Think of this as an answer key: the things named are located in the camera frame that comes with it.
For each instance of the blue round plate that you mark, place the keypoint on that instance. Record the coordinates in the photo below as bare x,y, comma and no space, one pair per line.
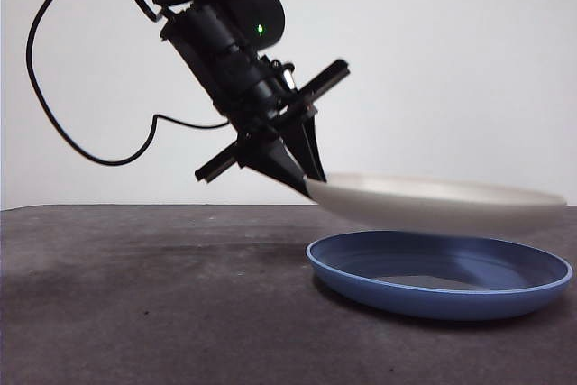
433,306

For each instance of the white round plate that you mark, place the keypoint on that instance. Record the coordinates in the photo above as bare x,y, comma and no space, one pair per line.
428,213

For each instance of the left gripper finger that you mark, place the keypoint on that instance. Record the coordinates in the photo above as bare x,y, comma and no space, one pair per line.
306,146
275,164

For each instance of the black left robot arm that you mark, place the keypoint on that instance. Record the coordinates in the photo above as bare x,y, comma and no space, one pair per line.
203,42

